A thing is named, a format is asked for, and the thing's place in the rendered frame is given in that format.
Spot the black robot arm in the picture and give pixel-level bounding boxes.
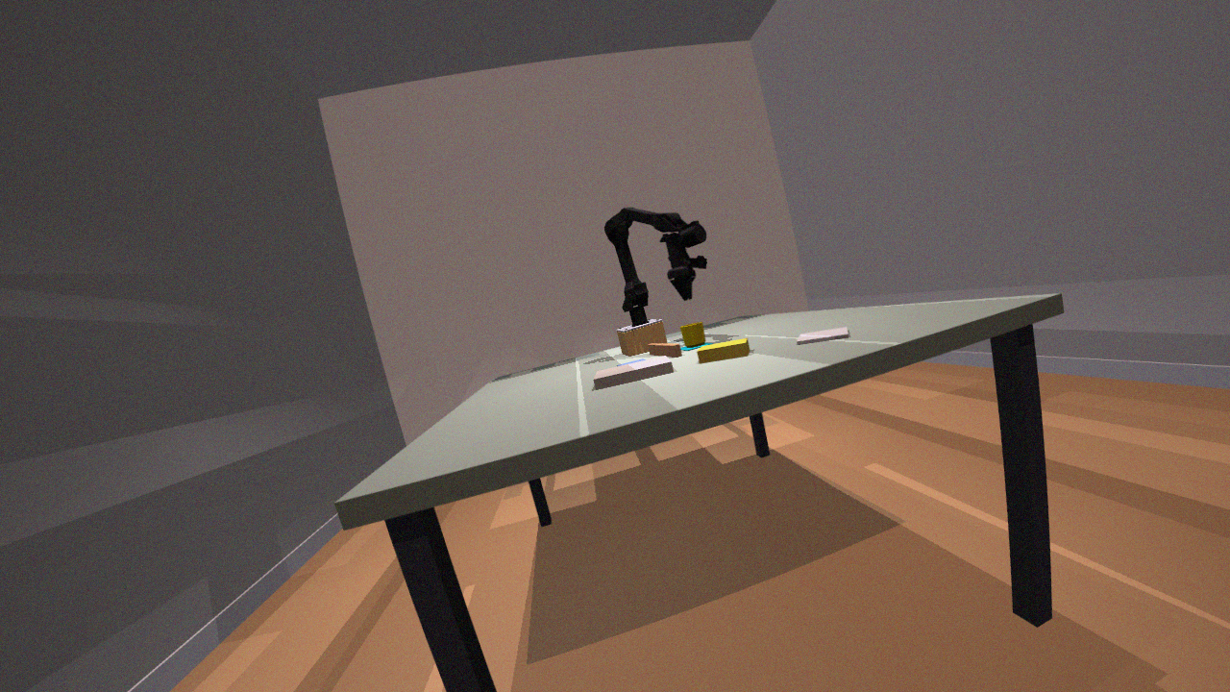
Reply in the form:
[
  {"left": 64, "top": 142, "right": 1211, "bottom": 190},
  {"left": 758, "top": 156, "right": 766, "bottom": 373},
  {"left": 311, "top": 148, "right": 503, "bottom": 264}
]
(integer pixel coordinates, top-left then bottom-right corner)
[{"left": 604, "top": 208, "right": 707, "bottom": 327}]

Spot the yellow cup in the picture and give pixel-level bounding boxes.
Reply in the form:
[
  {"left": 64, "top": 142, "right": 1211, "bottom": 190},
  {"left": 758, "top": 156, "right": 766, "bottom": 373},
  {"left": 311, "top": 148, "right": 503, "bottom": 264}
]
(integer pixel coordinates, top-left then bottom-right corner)
[{"left": 680, "top": 322, "right": 706, "bottom": 348}]

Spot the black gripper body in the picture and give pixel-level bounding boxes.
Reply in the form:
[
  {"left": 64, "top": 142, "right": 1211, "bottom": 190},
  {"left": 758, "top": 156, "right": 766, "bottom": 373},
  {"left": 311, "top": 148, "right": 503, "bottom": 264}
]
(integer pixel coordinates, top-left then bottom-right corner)
[{"left": 667, "top": 250, "right": 696, "bottom": 280}]

